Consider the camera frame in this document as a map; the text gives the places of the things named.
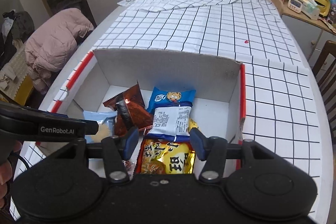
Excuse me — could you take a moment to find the small red candy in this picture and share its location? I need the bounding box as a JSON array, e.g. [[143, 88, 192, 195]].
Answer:
[[122, 160, 136, 176]]

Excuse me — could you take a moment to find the light blue biscuit packet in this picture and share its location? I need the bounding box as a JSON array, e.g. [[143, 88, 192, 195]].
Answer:
[[83, 110, 117, 143]]

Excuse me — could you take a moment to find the red brown triangular snack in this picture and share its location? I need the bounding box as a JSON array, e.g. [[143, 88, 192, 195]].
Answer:
[[103, 83, 153, 136]]

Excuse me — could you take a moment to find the red yellow snack bag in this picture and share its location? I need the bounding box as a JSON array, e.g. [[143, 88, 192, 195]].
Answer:
[[135, 139, 196, 174]]

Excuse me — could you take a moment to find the white label snack packet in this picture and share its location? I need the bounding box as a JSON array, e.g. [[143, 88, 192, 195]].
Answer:
[[147, 106, 192, 142]]

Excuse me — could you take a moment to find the blue cookie packet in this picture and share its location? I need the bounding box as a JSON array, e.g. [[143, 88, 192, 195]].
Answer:
[[146, 87, 196, 114]]

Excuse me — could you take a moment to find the person's left hand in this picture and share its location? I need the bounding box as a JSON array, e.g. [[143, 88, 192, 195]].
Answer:
[[0, 140, 24, 210]]

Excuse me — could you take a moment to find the red cardboard box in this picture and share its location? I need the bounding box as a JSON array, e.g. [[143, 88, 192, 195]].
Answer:
[[42, 48, 245, 177]]

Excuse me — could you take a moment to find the pink puffer jacket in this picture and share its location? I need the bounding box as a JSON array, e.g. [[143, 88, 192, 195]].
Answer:
[[25, 8, 94, 94]]

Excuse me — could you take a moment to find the white checkered tablecloth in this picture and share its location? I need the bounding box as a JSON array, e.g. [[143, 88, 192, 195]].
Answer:
[[11, 0, 321, 223]]

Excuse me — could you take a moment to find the wooden chair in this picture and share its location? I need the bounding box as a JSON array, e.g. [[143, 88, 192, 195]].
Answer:
[[311, 40, 336, 119]]

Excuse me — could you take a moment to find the white digital timer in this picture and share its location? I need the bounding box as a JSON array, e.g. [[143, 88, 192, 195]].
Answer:
[[287, 0, 303, 14]]

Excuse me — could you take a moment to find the tissue box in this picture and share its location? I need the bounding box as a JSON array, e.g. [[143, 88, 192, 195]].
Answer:
[[299, 0, 320, 20]]

